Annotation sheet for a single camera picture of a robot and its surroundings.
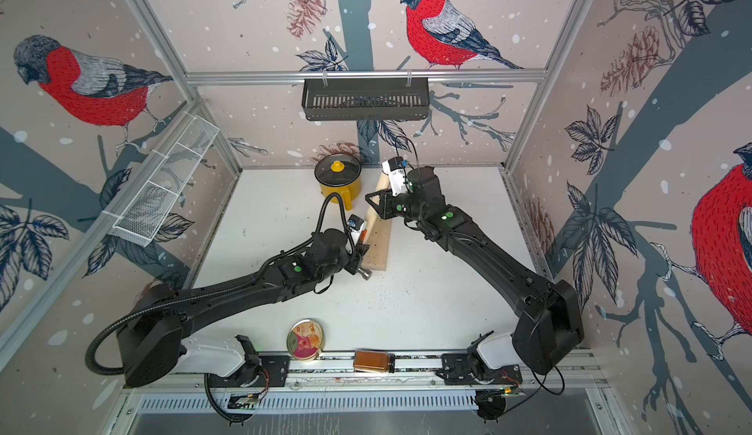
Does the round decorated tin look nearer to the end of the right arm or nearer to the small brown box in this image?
the small brown box

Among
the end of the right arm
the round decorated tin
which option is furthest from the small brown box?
the end of the right arm

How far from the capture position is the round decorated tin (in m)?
0.76
